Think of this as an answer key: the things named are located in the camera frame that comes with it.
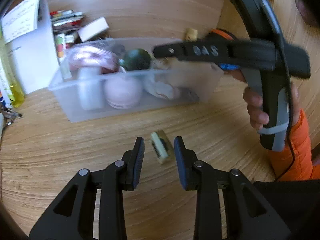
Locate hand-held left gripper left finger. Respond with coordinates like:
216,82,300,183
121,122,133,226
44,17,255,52
29,137,145,240

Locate small white cardboard box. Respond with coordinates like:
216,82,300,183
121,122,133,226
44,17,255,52
77,17,110,42

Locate person's right hand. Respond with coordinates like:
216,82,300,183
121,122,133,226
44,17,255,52
230,69,270,133

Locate person's dark clothing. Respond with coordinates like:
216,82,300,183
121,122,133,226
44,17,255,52
252,179,320,240

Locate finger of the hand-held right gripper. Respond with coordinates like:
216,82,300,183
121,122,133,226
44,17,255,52
152,39,275,70

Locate translucent plastic storage box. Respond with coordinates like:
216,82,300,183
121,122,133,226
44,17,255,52
48,37,224,123

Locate white plastic bottle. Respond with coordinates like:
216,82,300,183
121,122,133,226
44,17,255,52
77,66,104,110

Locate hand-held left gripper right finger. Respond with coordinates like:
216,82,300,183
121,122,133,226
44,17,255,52
174,136,292,240

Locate wooden desktop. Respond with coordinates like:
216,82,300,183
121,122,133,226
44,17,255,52
0,17,278,240

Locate fruit print card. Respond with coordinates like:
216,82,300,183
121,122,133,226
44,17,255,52
54,33,67,58

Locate black orange round case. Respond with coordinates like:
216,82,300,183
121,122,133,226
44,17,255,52
205,28,239,43

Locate yellow green bottle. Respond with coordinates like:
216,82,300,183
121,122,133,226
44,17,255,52
0,27,25,108

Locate stack of colourful booklets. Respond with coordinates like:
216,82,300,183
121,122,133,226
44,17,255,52
50,9,84,43

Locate white handwritten paper sheet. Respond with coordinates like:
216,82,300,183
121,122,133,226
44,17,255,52
1,0,42,44

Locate white file holder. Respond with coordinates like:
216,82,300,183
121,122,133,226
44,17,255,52
1,0,62,94

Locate dark green ball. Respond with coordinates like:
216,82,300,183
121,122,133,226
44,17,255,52
124,49,152,72

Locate white drawstring pouch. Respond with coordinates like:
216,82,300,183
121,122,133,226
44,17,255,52
143,74,200,100

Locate small cream black block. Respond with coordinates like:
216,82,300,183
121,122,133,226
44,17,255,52
149,130,173,165

